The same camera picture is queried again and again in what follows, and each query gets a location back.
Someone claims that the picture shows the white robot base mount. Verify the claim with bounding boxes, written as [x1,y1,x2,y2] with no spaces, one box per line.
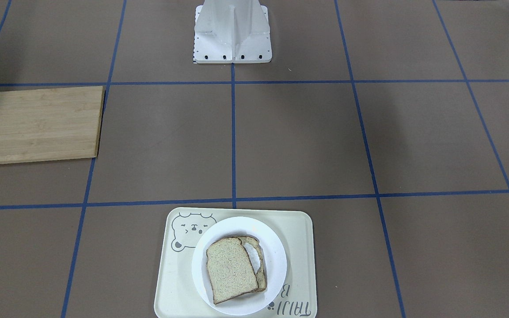
[193,0,273,64]

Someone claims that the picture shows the white round plate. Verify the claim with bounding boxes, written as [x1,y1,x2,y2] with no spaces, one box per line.
[191,215,287,318]

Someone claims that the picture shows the cream bear tray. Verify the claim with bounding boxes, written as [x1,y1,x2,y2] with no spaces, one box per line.
[153,207,318,318]

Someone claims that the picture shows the bamboo cutting board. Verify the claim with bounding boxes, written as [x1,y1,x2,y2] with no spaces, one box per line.
[0,85,105,164]

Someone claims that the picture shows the bread slice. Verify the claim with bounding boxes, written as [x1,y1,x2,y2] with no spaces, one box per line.
[206,237,257,305]
[238,235,267,293]

